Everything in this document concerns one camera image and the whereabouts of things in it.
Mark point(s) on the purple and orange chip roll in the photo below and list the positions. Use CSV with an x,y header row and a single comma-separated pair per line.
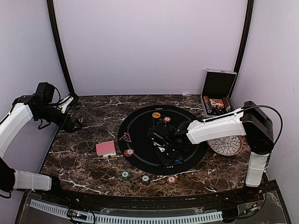
x,y
208,105

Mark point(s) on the green poker chip stack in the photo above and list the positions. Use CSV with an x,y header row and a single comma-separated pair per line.
x,y
125,175

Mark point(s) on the orange big blind button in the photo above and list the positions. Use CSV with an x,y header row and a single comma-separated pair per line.
x,y
156,115

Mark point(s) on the black corner frame post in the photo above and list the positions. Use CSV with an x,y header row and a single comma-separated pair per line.
x,y
244,37

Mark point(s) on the round black poker mat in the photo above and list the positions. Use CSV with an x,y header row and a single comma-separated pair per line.
x,y
140,125

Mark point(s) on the red yellow poker chip stack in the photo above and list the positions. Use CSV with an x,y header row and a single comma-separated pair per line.
x,y
171,179

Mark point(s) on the red triangle all-in marker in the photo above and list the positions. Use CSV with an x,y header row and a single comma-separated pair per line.
x,y
126,137

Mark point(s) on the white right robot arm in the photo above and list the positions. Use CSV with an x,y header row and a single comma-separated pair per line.
x,y
249,121

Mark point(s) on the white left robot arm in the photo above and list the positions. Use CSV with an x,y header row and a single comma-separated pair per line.
x,y
20,148

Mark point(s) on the aluminium poker case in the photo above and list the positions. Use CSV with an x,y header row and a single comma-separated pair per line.
x,y
218,84

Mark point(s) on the boxed card deck in case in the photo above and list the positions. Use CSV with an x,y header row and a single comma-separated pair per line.
x,y
217,103

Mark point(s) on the red backed card deck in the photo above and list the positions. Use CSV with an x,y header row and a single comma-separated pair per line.
x,y
105,148

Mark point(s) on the white slotted cable duct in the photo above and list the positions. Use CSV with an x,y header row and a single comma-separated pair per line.
x,y
110,216

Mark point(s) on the blue backed card deck box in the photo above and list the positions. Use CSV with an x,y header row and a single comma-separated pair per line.
x,y
109,155

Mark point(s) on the black left frame post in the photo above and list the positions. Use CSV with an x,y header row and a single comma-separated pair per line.
x,y
58,44

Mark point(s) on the brown chip roll in case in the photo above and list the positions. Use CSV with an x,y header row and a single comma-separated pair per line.
x,y
227,104

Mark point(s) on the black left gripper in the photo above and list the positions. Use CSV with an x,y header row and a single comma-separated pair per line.
x,y
68,128

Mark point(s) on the black red poker chip stack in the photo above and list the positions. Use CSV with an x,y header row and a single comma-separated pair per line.
x,y
145,179

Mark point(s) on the patterned ceramic plate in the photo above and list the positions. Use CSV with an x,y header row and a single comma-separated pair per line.
x,y
227,146

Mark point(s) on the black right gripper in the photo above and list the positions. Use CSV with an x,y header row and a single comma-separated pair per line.
x,y
166,162

